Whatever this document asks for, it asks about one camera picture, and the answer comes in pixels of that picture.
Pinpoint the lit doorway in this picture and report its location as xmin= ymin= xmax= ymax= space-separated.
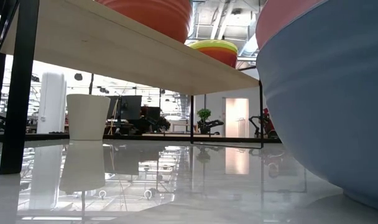
xmin=224 ymin=97 xmax=250 ymax=139

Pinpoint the pink bowl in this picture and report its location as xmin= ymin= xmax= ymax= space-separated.
xmin=256 ymin=0 xmax=327 ymax=50

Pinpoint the black metal shelf leg frame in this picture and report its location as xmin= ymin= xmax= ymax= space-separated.
xmin=0 ymin=0 xmax=40 ymax=175
xmin=190 ymin=64 xmax=265 ymax=150

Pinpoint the white cup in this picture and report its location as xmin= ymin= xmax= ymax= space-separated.
xmin=66 ymin=93 xmax=111 ymax=141

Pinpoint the white column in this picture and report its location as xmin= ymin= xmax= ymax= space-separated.
xmin=36 ymin=71 xmax=68 ymax=134

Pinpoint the blue bowl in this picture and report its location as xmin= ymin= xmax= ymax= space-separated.
xmin=256 ymin=0 xmax=378 ymax=213

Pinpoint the large orange bowl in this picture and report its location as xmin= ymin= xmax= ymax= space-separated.
xmin=94 ymin=0 xmax=193 ymax=44

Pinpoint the black room chair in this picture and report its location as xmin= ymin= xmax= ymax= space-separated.
xmin=136 ymin=105 xmax=172 ymax=134

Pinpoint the black computer monitor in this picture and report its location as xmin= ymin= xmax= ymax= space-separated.
xmin=106 ymin=95 xmax=143 ymax=121

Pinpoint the black table edge rail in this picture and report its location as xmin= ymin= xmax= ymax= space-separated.
xmin=0 ymin=133 xmax=283 ymax=144

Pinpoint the green potted plant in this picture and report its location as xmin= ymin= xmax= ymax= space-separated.
xmin=196 ymin=108 xmax=213 ymax=134

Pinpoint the green bowl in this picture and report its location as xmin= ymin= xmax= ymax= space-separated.
xmin=188 ymin=39 xmax=239 ymax=49

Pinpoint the yellow orange bowl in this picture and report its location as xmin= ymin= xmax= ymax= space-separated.
xmin=190 ymin=45 xmax=239 ymax=54

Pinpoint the white room table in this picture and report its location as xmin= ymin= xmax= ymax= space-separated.
xmin=171 ymin=122 xmax=200 ymax=134

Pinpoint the wooden shelf with black legs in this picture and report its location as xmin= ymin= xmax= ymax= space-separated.
xmin=0 ymin=0 xmax=260 ymax=96

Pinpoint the red bowl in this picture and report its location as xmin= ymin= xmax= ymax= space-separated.
xmin=200 ymin=49 xmax=239 ymax=69

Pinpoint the red and black machine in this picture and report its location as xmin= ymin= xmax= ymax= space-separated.
xmin=249 ymin=108 xmax=279 ymax=139

